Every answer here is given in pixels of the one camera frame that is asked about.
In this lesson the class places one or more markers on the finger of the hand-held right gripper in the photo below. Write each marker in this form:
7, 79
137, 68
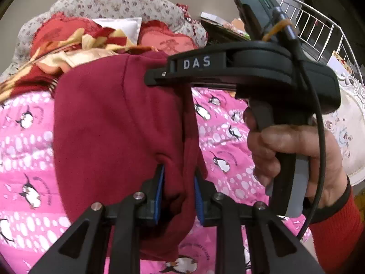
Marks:
196, 62

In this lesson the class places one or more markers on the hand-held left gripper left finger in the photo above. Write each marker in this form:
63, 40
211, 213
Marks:
159, 194

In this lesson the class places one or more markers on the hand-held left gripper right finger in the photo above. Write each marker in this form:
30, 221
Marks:
199, 205

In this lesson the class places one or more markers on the dark red garment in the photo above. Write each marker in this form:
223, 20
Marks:
114, 120

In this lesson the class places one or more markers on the person's right forearm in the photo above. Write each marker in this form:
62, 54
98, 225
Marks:
342, 228

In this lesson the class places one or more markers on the person's right hand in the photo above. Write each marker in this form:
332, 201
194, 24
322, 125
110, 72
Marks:
285, 141

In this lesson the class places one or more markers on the red pillow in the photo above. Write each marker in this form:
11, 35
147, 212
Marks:
57, 28
171, 41

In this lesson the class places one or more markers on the dark bedside table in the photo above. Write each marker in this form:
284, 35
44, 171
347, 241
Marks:
219, 31

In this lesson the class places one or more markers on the yellow rubber band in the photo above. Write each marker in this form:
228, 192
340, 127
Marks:
275, 30

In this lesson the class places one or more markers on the white paper card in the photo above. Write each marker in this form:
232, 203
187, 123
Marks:
339, 61

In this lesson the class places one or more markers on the metal railing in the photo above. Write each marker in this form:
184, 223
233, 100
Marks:
332, 25

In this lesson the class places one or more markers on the white pillow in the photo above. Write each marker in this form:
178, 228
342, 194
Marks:
122, 25

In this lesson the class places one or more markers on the pink penguin bedsheet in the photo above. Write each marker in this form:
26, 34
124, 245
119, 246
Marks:
28, 162

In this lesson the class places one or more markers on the red yellow floral quilt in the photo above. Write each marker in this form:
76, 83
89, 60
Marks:
57, 60

